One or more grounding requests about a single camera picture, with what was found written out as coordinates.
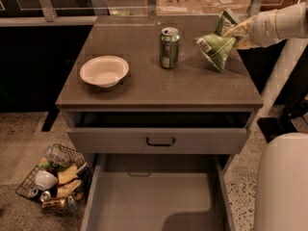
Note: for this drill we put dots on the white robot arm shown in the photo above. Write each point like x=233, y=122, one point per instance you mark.
x=281, y=201

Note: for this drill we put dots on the grey drawer cabinet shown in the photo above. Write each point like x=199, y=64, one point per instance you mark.
x=194, y=85

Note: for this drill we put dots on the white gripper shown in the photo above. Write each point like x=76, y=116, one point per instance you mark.
x=262, y=29

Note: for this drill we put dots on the brown shiny can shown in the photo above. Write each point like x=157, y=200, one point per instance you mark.
x=54, y=204

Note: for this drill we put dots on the white paper bowl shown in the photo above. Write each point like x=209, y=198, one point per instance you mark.
x=104, y=71

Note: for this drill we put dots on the white ceramic bowl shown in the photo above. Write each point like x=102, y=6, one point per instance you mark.
x=45, y=180

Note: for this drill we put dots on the clear plastic bottle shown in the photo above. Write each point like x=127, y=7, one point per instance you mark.
x=57, y=156

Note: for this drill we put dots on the yellow sponge upper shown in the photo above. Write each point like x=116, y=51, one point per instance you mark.
x=67, y=175

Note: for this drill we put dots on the green soda can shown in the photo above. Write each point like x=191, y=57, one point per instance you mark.
x=169, y=47

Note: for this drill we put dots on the grey middle drawer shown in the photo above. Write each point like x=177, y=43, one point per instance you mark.
x=131, y=192

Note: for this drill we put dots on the silver can middle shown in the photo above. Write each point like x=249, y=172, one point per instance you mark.
x=46, y=195

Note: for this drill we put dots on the yellow sponge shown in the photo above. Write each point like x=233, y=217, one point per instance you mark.
x=68, y=188
x=67, y=175

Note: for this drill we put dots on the cardboard box left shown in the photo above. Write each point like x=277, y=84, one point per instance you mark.
x=178, y=7

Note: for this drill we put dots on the green chip bag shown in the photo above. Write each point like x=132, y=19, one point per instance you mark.
x=215, y=47

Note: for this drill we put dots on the silver can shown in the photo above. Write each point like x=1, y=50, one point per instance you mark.
x=46, y=195
x=33, y=193

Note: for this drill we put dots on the grey drawer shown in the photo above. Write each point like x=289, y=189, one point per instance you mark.
x=195, y=132
x=131, y=192

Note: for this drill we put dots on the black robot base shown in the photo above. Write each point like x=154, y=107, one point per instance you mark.
x=272, y=127

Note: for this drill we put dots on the yellow sponge lower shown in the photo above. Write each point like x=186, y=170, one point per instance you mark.
x=68, y=188

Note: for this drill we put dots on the black drawer handle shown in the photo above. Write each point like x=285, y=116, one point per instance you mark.
x=160, y=142

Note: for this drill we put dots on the silver can left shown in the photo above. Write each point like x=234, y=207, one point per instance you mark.
x=33, y=193

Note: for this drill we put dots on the black wire basket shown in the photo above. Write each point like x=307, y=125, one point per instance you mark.
x=83, y=173

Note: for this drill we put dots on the grey top drawer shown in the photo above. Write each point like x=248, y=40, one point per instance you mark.
x=195, y=132

